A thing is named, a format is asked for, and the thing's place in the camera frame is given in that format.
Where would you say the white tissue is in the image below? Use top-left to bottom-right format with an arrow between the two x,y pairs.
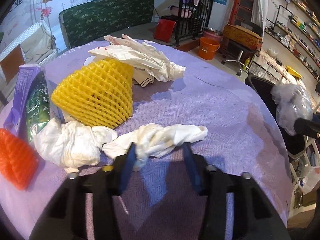
102,124 -> 208,171
33,118 -> 118,173

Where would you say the clear plastic wrap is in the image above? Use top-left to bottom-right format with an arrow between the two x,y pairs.
271,83 -> 313,136

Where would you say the yellow foam fruit net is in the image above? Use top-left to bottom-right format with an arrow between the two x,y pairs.
51,58 -> 133,129

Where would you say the green milk carton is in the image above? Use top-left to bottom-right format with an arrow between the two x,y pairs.
25,71 -> 50,142

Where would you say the orange foam fruit net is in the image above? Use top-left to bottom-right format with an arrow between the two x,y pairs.
1,128 -> 39,190

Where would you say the purple paper package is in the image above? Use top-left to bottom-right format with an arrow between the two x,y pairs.
3,64 -> 41,136

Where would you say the black trash bin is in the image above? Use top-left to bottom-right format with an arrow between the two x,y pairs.
244,75 -> 307,157

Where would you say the purple floral tablecloth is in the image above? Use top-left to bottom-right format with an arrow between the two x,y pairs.
1,45 -> 292,239

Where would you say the orange plastic bucket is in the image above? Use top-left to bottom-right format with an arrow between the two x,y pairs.
197,37 -> 220,60

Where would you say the red ladder shelf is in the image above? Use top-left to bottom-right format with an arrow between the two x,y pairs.
228,0 -> 254,25

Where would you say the red bag on floor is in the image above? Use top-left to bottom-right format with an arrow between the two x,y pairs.
153,18 -> 176,43

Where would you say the pink basin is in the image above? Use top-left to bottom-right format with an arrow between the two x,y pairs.
202,27 -> 223,43

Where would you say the green patterned counter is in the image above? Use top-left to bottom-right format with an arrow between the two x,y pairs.
59,0 -> 155,48

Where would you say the white wicker sofa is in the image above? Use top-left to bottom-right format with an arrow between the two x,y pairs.
1,20 -> 57,89

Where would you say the black metal rack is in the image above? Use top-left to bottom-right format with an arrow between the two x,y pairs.
174,0 -> 214,47

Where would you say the orange cushion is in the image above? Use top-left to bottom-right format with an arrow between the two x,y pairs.
1,45 -> 25,84

